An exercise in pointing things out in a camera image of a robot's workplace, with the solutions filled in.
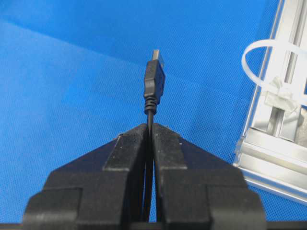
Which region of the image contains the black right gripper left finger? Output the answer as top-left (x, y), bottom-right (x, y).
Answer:
top-left (23, 124), bottom-right (148, 230)

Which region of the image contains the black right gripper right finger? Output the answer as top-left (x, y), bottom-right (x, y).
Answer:
top-left (153, 123), bottom-right (267, 230)

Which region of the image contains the black USB cable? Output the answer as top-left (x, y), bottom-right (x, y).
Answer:
top-left (142, 49), bottom-right (166, 223)

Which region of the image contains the white zip tie loop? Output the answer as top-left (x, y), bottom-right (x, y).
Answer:
top-left (241, 39), bottom-right (307, 106)

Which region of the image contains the square aluminium extrusion frame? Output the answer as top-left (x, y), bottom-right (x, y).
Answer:
top-left (234, 0), bottom-right (307, 204)

